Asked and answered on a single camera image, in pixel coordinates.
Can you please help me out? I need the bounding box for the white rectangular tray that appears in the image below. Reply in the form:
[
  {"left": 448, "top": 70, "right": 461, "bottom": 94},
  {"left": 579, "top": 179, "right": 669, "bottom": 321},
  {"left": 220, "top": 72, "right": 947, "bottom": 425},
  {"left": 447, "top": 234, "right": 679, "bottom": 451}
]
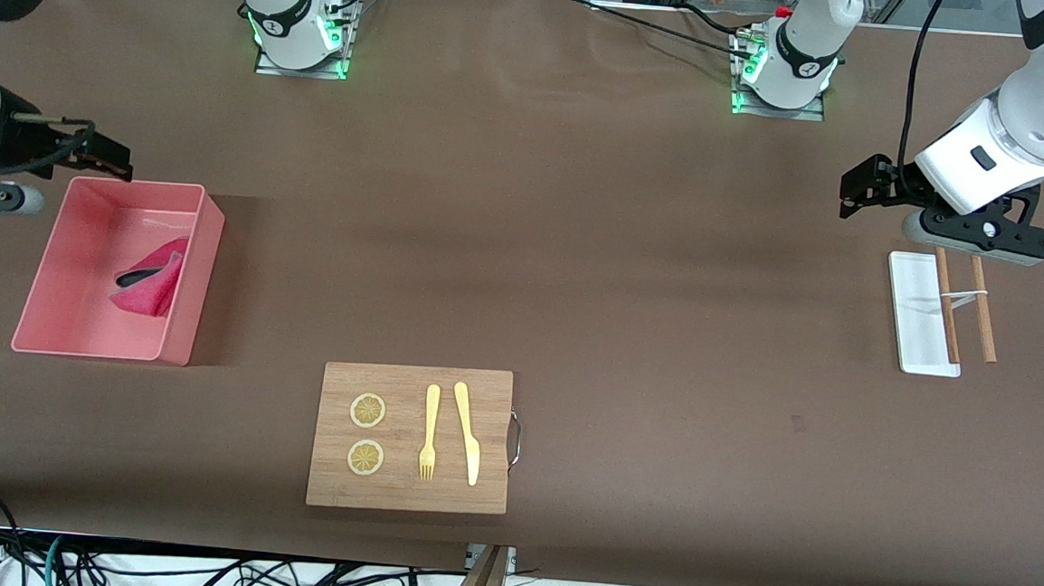
[{"left": 880, "top": 250, "right": 970, "bottom": 379}]

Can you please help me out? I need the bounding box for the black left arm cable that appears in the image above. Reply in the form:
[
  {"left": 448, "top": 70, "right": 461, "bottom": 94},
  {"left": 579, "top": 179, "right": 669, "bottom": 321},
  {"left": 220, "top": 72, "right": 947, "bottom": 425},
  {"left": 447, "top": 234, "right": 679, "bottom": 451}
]
[{"left": 895, "top": 0, "right": 949, "bottom": 197}]

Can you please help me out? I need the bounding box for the wooden rack rod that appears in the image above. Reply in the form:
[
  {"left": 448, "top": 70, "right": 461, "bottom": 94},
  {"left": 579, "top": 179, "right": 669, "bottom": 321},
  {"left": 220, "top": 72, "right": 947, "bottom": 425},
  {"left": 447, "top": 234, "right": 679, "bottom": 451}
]
[
  {"left": 926, "top": 247, "right": 969, "bottom": 366},
  {"left": 963, "top": 256, "right": 1004, "bottom": 364}
]

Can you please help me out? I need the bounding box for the pink grey-backed microfibre cloth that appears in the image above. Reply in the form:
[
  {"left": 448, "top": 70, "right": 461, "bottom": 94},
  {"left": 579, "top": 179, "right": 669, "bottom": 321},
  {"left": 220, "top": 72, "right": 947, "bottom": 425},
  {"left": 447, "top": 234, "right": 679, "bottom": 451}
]
[{"left": 108, "top": 231, "right": 192, "bottom": 320}]

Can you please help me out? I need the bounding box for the lemon slice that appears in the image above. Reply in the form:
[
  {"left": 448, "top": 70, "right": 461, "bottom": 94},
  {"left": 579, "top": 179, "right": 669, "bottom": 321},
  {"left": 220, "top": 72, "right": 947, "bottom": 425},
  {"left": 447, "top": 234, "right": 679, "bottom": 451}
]
[
  {"left": 349, "top": 392, "right": 388, "bottom": 430},
  {"left": 346, "top": 439, "right": 386, "bottom": 478}
]

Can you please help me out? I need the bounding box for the wooden cutting board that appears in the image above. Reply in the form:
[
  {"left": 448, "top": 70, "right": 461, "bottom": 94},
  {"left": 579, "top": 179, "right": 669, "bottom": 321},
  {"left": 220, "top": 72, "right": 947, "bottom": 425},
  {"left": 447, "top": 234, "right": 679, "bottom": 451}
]
[{"left": 304, "top": 358, "right": 528, "bottom": 519}]

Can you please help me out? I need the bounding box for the yellow plastic knife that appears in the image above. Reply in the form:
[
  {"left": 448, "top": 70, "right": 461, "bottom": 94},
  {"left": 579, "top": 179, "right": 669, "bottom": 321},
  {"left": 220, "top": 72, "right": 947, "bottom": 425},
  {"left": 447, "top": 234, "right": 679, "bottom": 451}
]
[{"left": 447, "top": 381, "right": 487, "bottom": 488}]

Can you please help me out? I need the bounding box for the yellow plastic fork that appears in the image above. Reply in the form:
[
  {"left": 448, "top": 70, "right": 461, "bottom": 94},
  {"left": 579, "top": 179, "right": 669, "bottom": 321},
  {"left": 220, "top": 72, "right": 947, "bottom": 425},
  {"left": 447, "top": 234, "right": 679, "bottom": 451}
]
[{"left": 416, "top": 383, "right": 443, "bottom": 483}]

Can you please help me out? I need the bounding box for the pink plastic bin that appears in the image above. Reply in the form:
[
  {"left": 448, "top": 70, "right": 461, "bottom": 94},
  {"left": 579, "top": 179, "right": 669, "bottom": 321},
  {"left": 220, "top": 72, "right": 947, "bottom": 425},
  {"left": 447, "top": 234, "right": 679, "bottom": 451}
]
[{"left": 10, "top": 172, "right": 229, "bottom": 370}]

